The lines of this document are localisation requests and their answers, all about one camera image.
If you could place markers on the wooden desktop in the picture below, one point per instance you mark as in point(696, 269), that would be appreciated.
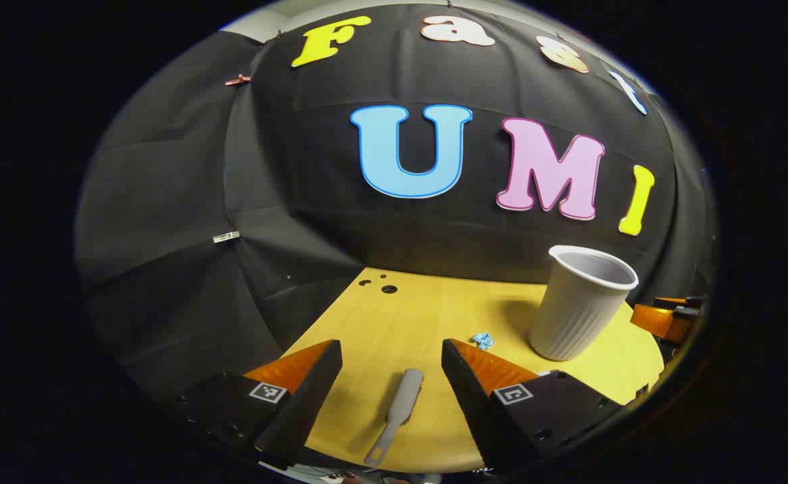
point(394, 329)

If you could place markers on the black backdrop cloth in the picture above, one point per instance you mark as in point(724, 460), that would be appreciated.
point(300, 168)

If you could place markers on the light blue paper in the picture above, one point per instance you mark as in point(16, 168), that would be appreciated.
point(482, 341)

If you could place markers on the white ribbed garbage bin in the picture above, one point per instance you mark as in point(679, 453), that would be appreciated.
point(575, 316)

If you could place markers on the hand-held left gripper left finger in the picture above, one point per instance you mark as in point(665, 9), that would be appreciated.
point(306, 403)

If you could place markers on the white clip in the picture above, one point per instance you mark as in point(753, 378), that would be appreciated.
point(226, 236)

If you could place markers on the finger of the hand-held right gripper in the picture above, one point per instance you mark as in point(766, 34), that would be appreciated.
point(663, 319)

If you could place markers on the pink clip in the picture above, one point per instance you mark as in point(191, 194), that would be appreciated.
point(238, 80)

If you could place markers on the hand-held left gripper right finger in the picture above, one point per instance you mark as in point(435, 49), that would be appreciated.
point(468, 396)

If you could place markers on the small grey broom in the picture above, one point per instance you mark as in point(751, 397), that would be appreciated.
point(404, 400)

